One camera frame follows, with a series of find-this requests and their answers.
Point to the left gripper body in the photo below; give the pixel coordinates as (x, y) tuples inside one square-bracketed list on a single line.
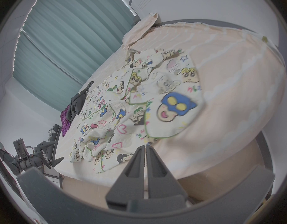
[(43, 156)]

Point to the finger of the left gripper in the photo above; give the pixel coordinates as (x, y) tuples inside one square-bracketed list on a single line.
[(48, 146), (56, 162)]

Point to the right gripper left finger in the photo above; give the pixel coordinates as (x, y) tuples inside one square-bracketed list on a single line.
[(121, 188)]

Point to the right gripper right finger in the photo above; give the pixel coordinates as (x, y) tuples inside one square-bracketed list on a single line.
[(166, 185)]

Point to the white printed pyjama top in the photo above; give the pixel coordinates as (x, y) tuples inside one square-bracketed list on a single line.
[(138, 97)]

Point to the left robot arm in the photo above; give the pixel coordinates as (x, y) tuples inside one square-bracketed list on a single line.
[(19, 148)]

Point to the bed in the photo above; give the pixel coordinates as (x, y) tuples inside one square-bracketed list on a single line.
[(227, 78)]

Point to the purple garment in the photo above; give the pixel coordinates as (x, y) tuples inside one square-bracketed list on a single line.
[(64, 122)]

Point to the black garment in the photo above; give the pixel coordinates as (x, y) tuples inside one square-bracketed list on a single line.
[(79, 101)]

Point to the blue-green curtain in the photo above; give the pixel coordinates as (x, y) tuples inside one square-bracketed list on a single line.
[(64, 43)]

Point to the pale pink pillow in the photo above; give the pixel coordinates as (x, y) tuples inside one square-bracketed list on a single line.
[(138, 29)]

